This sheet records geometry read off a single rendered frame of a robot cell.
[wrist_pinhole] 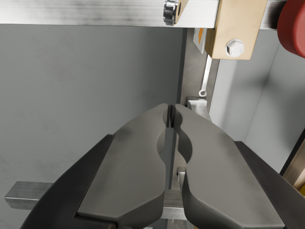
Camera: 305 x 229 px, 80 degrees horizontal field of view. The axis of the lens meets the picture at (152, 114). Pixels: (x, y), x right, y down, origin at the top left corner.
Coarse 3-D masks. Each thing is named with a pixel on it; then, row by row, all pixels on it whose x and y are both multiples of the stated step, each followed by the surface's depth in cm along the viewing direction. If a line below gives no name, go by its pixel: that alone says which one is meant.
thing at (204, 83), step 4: (208, 56) 39; (208, 60) 40; (208, 64) 40; (208, 68) 41; (204, 72) 41; (208, 72) 41; (204, 76) 42; (208, 76) 42; (204, 80) 42; (204, 84) 43; (204, 88) 43; (200, 92) 44
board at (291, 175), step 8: (304, 144) 29; (296, 152) 31; (304, 152) 29; (296, 160) 30; (304, 160) 29; (288, 168) 32; (296, 168) 30; (304, 168) 29; (288, 176) 32; (296, 176) 30; (304, 176) 30; (296, 184) 31
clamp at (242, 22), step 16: (224, 0) 20; (240, 0) 20; (256, 0) 20; (224, 16) 21; (240, 16) 21; (256, 16) 21; (208, 32) 25; (224, 32) 22; (240, 32) 22; (256, 32) 22; (208, 48) 25; (224, 48) 23
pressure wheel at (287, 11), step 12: (288, 0) 19; (300, 0) 18; (288, 12) 19; (300, 12) 17; (288, 24) 19; (300, 24) 18; (288, 36) 19; (300, 36) 18; (288, 48) 21; (300, 48) 19
